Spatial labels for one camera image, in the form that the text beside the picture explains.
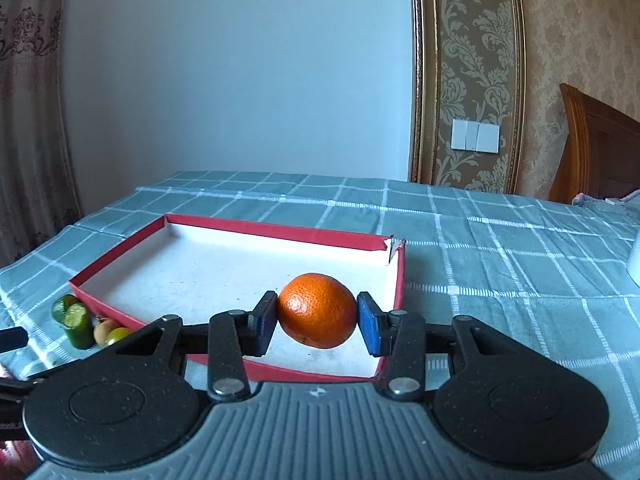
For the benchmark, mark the brown longan fruit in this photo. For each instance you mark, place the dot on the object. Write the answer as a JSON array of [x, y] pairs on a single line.
[[102, 330]]

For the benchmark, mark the orange mandarin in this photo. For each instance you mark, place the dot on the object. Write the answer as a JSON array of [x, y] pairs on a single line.
[[317, 311]]

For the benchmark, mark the patterned brown curtain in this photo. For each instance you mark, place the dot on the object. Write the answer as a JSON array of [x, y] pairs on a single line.
[[38, 190]]

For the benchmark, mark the ornate wallpaper panel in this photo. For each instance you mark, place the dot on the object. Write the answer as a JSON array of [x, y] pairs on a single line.
[[468, 62]]

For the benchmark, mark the wooden bed headboard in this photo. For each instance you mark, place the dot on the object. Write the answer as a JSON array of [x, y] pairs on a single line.
[[601, 154]]

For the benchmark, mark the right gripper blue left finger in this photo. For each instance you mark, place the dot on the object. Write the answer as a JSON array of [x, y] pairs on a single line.
[[231, 336]]

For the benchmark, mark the white wall switch panel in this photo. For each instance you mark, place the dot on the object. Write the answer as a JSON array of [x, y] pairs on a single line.
[[478, 137]]

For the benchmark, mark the green tomato small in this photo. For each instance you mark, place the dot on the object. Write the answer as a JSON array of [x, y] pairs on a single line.
[[116, 335]]

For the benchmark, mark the green cucumber end piece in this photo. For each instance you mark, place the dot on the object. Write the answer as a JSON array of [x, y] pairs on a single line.
[[60, 307]]

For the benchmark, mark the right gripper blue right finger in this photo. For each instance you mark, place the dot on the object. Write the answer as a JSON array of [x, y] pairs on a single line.
[[398, 339]]

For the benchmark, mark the red shallow cardboard tray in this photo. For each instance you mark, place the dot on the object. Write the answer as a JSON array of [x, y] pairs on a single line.
[[196, 267]]

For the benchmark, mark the green plaid tablecloth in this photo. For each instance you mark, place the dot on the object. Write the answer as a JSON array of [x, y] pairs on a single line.
[[552, 276]]

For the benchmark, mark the green cucumber cut piece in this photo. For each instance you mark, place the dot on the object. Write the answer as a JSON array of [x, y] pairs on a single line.
[[77, 324]]

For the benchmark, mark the white electric kettle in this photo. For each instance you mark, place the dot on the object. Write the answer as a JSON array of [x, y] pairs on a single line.
[[633, 262]]

